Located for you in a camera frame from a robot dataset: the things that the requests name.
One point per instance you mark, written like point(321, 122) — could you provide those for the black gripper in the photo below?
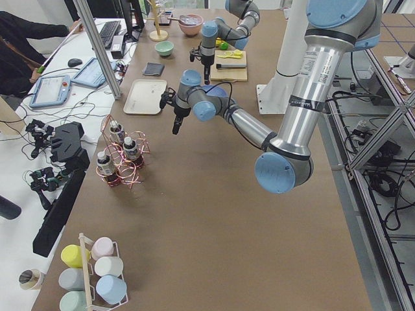
point(180, 112)
point(206, 61)

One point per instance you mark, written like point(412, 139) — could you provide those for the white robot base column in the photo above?
point(273, 97)

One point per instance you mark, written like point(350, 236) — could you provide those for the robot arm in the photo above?
point(249, 17)
point(333, 29)

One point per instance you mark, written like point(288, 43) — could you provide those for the blue plate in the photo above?
point(214, 91)

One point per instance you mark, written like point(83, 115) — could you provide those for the steel cylinder black tip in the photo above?
point(220, 66)

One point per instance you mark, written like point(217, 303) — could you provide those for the green lime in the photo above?
point(223, 46)

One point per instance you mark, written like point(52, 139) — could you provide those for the wooden cutting board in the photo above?
point(236, 75)

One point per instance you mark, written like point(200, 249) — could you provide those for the yellow plastic knife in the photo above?
point(231, 54)

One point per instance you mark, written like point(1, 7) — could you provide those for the pink bowl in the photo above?
point(190, 24)

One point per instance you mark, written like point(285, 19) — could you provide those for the cream serving tray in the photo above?
point(144, 97)

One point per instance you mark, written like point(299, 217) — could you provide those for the green bowl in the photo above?
point(164, 48)

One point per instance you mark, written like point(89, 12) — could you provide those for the lower left bottle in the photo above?
point(131, 151)

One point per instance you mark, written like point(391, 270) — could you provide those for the wooden mug tree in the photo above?
point(157, 35)

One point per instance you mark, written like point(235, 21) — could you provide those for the grey folded cloth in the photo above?
point(153, 69)

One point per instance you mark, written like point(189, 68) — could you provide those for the lower right bottle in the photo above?
point(106, 167)

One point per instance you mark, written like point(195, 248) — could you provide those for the blue teach pendant far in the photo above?
point(90, 75)

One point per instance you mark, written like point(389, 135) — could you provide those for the blue teach pendant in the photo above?
point(90, 75)
point(51, 91)

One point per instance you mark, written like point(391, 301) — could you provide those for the black keyboard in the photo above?
point(109, 30)

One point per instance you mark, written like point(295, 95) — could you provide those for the black computer mouse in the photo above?
point(74, 62)

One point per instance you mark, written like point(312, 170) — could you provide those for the blue teach pendant near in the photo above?
point(51, 91)

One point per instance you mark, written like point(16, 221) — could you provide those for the pink cup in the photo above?
point(102, 247)

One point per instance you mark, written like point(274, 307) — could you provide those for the white cup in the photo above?
point(109, 266)

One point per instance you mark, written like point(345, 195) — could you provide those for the person in black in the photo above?
point(20, 61)

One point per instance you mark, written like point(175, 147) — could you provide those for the yellow cup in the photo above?
point(71, 256)

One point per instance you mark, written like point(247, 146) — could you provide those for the light blue cup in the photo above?
point(112, 289)

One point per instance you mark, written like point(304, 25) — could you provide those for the grey cup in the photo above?
point(72, 279)

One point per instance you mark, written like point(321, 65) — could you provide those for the pale green cup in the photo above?
point(73, 301)

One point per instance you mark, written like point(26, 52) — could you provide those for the tape roll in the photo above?
point(31, 279)

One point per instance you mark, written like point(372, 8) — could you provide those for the copper wire bottle rack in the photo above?
point(128, 173)

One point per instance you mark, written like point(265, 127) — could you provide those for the black stand bracket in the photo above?
point(58, 192)

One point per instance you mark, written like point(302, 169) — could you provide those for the aluminium frame post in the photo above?
point(88, 22)

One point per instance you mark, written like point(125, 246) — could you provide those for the white wire cup rack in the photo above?
point(93, 300)

